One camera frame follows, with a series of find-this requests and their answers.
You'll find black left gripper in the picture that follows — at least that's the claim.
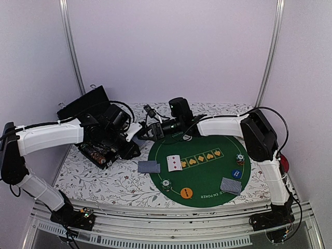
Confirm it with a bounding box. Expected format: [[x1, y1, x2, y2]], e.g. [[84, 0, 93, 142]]
[[103, 128, 142, 160]]

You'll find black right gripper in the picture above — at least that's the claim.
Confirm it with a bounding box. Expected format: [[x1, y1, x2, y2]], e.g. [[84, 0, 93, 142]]
[[140, 118, 183, 142]]

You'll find white dealer button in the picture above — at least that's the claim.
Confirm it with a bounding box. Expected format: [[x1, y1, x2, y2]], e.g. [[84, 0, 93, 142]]
[[182, 135, 192, 142]]

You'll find blue backed playing card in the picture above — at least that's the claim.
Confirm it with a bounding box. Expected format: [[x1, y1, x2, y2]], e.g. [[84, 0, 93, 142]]
[[156, 163, 161, 173]]

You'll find three of diamonds card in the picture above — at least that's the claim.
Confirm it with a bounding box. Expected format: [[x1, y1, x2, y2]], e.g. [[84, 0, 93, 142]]
[[167, 155, 183, 172]]

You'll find orange big blind button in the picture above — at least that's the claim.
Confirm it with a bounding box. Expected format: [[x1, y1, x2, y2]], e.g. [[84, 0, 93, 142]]
[[180, 187, 193, 199]]

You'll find multicolour poker chip stack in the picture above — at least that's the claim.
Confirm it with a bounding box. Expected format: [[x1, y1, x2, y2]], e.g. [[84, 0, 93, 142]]
[[236, 154, 245, 165]]

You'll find blue small blind button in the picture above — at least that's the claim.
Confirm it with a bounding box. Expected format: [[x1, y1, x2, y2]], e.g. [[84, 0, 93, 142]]
[[231, 170, 242, 179]]

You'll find face-down card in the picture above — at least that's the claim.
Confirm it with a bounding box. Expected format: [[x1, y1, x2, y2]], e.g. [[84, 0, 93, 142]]
[[228, 181, 242, 196], [220, 177, 242, 193]]

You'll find grey card stack holder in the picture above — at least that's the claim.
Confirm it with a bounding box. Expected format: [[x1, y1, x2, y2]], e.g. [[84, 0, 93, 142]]
[[136, 140, 147, 150]]

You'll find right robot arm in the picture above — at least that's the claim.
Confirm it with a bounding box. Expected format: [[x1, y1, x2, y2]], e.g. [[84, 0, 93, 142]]
[[148, 97, 293, 226]]

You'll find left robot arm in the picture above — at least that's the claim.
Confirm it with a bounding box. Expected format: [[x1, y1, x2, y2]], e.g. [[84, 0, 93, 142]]
[[1, 102, 143, 225]]

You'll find black poker chip case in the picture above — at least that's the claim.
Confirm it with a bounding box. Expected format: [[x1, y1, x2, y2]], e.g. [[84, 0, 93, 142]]
[[57, 86, 115, 169]]

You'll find poker chip row left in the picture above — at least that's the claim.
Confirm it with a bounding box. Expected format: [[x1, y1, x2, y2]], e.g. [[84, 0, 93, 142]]
[[81, 144, 106, 165]]

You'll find round green poker mat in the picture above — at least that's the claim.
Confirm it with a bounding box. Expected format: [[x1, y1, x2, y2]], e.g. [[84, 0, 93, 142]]
[[148, 134, 251, 208]]

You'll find red floral round box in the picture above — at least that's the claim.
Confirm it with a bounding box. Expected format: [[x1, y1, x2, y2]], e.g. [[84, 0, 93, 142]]
[[280, 154, 289, 173]]

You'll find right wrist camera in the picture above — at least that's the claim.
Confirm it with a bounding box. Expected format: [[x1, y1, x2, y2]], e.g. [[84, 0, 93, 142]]
[[143, 104, 162, 123]]

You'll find aluminium front rail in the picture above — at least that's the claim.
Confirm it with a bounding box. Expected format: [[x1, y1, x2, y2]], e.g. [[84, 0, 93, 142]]
[[23, 199, 322, 249]]

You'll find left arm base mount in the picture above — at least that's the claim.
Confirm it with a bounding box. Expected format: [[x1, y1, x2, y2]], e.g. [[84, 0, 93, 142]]
[[50, 205, 96, 231]]

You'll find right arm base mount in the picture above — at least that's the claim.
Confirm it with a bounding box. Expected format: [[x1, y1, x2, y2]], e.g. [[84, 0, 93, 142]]
[[249, 206, 295, 231]]

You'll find left aluminium frame post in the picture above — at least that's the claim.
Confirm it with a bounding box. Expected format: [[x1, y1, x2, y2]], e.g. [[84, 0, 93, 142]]
[[59, 0, 86, 95]]

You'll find aluminium frame post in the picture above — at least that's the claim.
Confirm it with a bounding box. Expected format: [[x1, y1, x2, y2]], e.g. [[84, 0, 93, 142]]
[[255, 0, 285, 107], [59, 0, 86, 95]]

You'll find right aluminium frame post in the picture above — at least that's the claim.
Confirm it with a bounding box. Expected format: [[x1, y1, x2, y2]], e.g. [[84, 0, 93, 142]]
[[255, 0, 285, 107]]

